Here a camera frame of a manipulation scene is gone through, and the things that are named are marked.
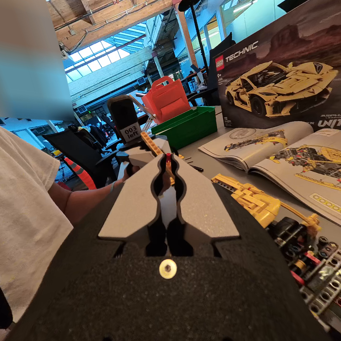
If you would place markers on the black pole floor lamp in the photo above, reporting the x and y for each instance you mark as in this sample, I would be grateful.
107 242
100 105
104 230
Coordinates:
198 37

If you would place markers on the yellow black brick car model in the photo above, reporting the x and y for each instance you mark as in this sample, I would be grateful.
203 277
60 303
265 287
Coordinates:
255 202

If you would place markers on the black office chair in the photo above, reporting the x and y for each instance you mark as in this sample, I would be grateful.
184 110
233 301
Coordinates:
80 151

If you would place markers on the person's left hand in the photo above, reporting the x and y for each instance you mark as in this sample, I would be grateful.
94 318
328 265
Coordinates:
133 170

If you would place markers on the long yellow brick beam assembly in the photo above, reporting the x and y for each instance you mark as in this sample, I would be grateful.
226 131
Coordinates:
150 143

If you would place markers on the open instruction booklet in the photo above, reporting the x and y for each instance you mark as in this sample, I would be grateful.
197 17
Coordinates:
253 157

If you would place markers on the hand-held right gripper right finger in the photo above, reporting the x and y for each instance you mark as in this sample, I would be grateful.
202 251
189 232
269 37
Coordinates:
207 213

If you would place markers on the orange bag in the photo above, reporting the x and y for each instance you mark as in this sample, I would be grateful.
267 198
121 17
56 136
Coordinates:
170 101

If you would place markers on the red brick pin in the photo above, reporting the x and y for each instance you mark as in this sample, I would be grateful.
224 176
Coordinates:
168 157

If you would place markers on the green storage bin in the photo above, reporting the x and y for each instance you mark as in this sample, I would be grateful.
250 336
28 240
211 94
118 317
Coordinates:
191 127

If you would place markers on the light grey garment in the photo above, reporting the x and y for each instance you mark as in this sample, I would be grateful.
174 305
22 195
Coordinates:
26 213

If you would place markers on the black toy car box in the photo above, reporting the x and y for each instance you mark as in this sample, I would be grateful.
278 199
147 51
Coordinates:
293 40

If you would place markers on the person's left forearm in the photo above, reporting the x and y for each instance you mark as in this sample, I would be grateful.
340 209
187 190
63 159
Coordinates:
85 199

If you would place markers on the grey desk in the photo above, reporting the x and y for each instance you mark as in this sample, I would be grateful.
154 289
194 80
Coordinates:
213 170

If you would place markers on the light blue wristband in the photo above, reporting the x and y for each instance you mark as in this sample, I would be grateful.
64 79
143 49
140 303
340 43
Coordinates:
112 186

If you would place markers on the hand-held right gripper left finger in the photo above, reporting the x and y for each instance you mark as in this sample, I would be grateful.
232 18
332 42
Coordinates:
127 213

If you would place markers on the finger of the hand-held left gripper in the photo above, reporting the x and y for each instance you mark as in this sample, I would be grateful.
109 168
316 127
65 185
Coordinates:
138 155
164 145

